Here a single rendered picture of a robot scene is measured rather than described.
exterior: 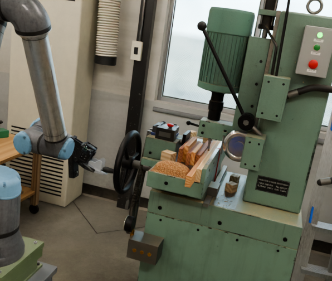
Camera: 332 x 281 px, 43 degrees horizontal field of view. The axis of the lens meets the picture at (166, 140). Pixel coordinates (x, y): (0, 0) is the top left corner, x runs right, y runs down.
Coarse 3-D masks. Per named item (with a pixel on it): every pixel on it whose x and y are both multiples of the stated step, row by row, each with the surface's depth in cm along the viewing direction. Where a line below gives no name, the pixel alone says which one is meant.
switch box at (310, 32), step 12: (312, 36) 139; (324, 36) 138; (300, 48) 144; (312, 48) 140; (324, 48) 139; (300, 60) 142; (324, 60) 140; (300, 72) 143; (312, 72) 142; (324, 72) 141
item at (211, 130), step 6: (204, 120) 170; (210, 120) 171; (204, 126) 170; (210, 126) 170; (216, 126) 169; (222, 126) 168; (228, 126) 168; (198, 132) 172; (204, 132) 171; (210, 132) 170; (216, 132) 170; (228, 132) 168; (210, 138) 171; (216, 138) 170; (222, 138) 169
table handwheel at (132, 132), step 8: (128, 136) 179; (136, 136) 188; (120, 144) 176; (136, 144) 196; (120, 152) 174; (136, 152) 196; (120, 160) 173; (128, 160) 184; (136, 160) 186; (120, 168) 175; (128, 168) 185; (136, 168) 186; (144, 168) 184; (128, 184) 193; (120, 192) 182
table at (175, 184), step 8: (144, 160) 177; (152, 160) 176; (160, 160) 168; (176, 160) 171; (152, 168) 157; (152, 176) 154; (160, 176) 153; (168, 176) 152; (208, 176) 158; (152, 184) 155; (160, 184) 154; (168, 184) 153; (176, 184) 152; (184, 184) 151; (200, 184) 150; (208, 184) 163; (176, 192) 153; (184, 192) 152; (192, 192) 151; (200, 192) 150
